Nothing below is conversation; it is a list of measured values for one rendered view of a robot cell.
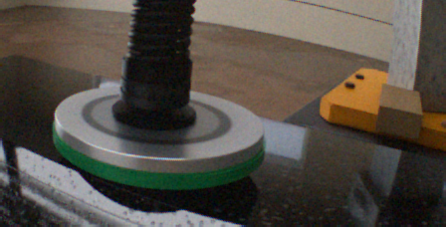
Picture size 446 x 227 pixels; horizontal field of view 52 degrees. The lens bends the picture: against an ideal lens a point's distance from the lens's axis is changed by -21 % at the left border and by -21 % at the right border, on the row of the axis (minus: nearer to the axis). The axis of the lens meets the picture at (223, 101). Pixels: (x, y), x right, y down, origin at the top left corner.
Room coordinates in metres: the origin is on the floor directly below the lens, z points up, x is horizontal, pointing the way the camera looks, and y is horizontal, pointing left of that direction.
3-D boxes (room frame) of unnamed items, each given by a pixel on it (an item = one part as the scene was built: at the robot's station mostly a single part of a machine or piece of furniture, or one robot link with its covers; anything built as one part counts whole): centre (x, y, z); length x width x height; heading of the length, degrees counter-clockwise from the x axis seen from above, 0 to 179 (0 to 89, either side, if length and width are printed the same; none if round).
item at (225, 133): (0.51, 0.07, 0.89); 0.21 x 0.21 x 0.01
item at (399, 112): (0.96, -0.36, 0.81); 0.20 x 0.10 x 0.05; 163
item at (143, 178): (0.51, 0.07, 0.88); 0.22 x 0.22 x 0.04
